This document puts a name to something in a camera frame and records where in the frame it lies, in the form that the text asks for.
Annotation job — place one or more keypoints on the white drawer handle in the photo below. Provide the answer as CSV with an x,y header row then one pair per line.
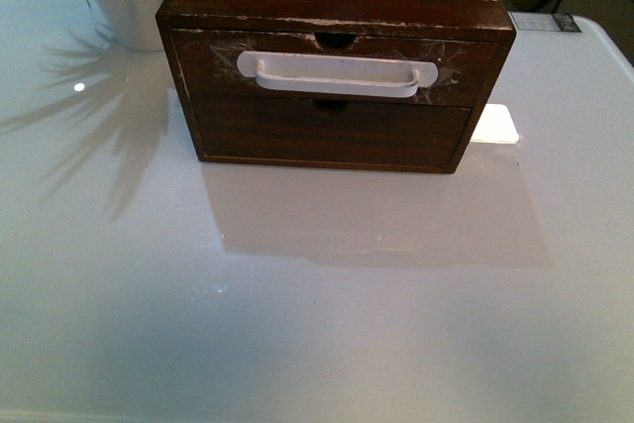
x,y
337,75

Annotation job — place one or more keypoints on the wooden drawer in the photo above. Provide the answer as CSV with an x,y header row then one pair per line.
x,y
329,133
204,63

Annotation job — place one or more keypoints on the white plant pot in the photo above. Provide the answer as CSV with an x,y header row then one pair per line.
x,y
133,23

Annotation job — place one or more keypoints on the black label sticker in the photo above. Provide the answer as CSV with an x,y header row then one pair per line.
x,y
563,23

